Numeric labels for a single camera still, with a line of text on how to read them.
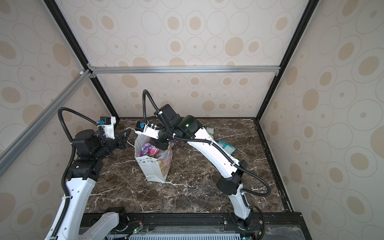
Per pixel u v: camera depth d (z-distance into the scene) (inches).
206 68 35.4
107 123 22.2
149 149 26.5
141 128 21.2
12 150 20.5
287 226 28.8
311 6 26.6
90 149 19.7
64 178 18.4
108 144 22.7
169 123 19.2
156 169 30.2
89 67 35.1
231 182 17.4
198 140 18.2
